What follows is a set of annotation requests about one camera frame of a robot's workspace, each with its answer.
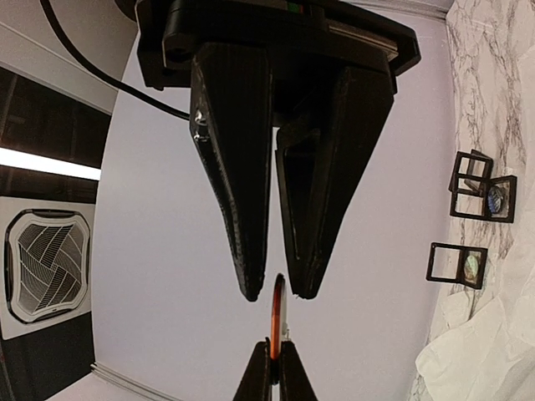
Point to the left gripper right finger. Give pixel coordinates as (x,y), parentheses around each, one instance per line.
(294,384)

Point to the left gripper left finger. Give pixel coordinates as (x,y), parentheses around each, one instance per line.
(257,380)

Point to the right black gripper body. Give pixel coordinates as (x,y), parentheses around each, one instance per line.
(304,41)

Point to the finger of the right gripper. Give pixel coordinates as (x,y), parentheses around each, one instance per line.
(231,125)
(321,157)

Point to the red round brooch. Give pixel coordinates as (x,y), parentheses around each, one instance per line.
(279,326)

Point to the blue round brooch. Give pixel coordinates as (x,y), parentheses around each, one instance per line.
(495,200)

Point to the green round brooch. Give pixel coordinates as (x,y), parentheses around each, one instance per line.
(471,269)

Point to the white button shirt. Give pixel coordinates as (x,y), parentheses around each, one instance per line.
(491,356)

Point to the ceiling air vent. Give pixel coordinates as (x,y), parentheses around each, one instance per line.
(45,263)

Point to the black display frame right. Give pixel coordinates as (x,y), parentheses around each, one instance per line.
(471,171)

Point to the black display frame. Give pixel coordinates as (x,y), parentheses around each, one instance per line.
(446,262)
(474,207)
(471,171)

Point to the black display frame left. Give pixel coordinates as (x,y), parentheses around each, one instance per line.
(446,262)

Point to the black display frame middle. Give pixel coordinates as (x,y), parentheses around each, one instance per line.
(474,207)

